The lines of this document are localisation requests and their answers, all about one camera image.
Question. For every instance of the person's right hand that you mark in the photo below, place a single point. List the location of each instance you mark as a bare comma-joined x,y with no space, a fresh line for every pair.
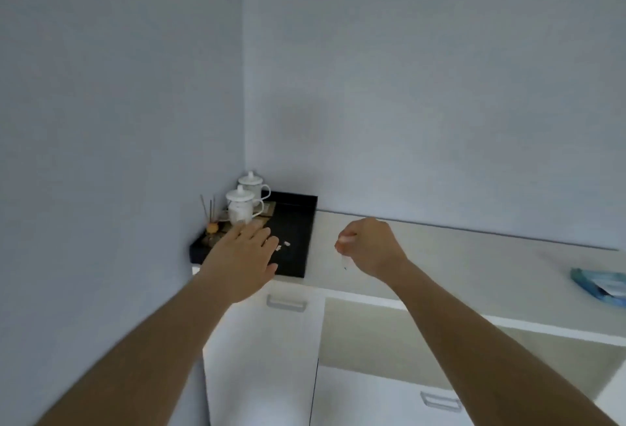
374,249

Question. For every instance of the person's left hand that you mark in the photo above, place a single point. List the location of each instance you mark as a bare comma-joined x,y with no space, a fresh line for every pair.
237,264

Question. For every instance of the person's right fingers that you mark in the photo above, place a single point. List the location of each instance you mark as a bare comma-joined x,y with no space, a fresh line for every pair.
346,241

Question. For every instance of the person's left thumb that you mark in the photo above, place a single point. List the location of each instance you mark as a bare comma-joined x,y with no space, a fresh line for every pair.
266,271

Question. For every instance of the person's left forearm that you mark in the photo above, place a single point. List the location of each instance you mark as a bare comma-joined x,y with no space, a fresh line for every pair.
146,352

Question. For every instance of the person's right forearm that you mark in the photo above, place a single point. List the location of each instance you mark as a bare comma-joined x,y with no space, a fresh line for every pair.
479,352

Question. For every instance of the black rectangular tray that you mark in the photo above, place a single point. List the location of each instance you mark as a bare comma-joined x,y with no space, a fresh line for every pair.
293,225

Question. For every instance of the white lidded cup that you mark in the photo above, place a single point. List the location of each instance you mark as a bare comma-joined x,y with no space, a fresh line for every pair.
240,208
252,185

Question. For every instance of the small orange figurine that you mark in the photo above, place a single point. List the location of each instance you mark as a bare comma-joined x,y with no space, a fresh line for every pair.
212,228

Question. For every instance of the incense sticks in holder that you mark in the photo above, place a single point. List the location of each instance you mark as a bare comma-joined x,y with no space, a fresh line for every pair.
210,208

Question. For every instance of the white cabinet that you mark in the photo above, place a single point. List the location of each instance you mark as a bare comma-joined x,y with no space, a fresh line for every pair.
440,264

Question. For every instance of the blue tissue packet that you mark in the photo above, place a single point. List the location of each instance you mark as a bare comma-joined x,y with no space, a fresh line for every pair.
601,286

